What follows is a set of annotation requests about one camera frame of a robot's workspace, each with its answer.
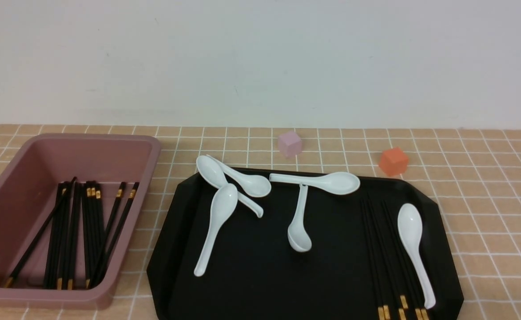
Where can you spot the white spoon right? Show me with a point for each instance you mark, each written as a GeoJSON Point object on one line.
{"type": "Point", "coordinates": [409, 225]}

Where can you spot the white spoon top centre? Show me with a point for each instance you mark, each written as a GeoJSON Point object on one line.
{"type": "Point", "coordinates": [337, 183]}

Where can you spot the white spoon long left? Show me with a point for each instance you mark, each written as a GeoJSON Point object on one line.
{"type": "Point", "coordinates": [223, 204]}

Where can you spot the white spoon upper left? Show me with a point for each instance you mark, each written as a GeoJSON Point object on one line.
{"type": "Point", "coordinates": [255, 186]}

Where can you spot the diagonal black chopstick in bin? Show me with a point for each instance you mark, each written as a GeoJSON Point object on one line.
{"type": "Point", "coordinates": [25, 257]}

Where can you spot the pink plastic bin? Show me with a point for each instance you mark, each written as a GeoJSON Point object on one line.
{"type": "Point", "coordinates": [28, 188]}

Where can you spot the white spoon centre vertical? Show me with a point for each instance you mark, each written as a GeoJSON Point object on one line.
{"type": "Point", "coordinates": [296, 234]}

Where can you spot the pink cube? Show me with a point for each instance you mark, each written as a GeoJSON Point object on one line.
{"type": "Point", "coordinates": [289, 144]}

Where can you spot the black octagonal tray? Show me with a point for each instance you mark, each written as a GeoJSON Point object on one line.
{"type": "Point", "coordinates": [254, 274]}

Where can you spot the orange cube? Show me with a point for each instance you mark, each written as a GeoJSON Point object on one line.
{"type": "Point", "coordinates": [393, 162]}

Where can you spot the white spoon far left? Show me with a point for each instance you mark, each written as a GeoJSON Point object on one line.
{"type": "Point", "coordinates": [213, 175]}

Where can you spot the black chopstick gold band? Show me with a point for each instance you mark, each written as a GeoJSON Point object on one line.
{"type": "Point", "coordinates": [117, 228]}
{"type": "Point", "coordinates": [101, 263]}

